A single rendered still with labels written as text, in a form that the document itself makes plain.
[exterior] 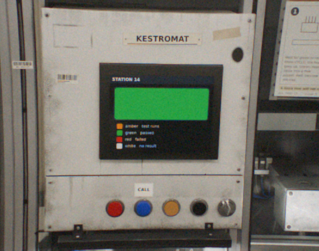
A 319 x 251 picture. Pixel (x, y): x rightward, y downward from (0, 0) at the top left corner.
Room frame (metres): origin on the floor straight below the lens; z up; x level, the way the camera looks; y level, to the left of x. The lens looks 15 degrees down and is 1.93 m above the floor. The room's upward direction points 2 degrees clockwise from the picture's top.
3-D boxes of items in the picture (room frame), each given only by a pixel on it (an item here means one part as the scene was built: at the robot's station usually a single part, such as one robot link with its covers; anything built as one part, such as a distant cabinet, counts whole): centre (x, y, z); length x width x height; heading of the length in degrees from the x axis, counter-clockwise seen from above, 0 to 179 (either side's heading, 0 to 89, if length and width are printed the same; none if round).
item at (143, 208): (1.27, 0.03, 1.42); 0.03 x 0.02 x 0.03; 96
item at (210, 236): (1.25, 0.02, 1.37); 0.36 x 0.04 x 0.04; 96
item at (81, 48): (1.38, 0.04, 1.60); 0.42 x 0.29 x 0.46; 96
